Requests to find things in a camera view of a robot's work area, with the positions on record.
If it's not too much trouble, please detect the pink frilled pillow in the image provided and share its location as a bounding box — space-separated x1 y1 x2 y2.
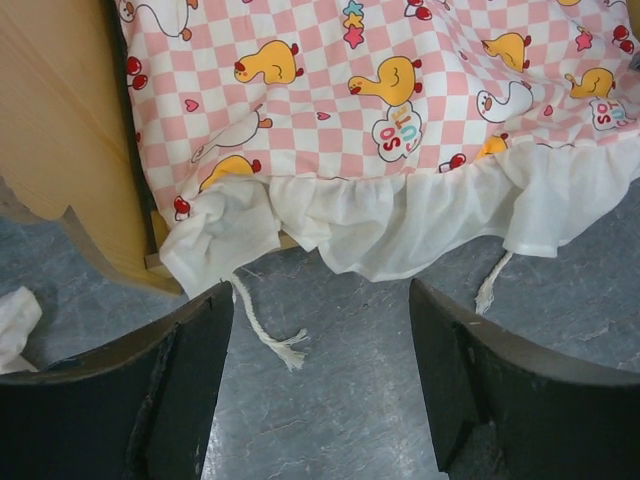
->
0 286 42 375

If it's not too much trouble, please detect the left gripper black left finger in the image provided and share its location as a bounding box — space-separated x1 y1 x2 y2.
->
1 282 234 479

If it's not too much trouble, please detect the pink checkered duck mattress cover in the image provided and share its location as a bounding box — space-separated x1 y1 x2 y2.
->
114 0 640 372

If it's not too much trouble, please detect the wooden pet bed frame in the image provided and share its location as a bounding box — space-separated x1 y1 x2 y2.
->
0 0 301 296

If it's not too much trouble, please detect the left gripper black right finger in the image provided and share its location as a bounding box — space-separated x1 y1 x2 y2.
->
409 279 639 479

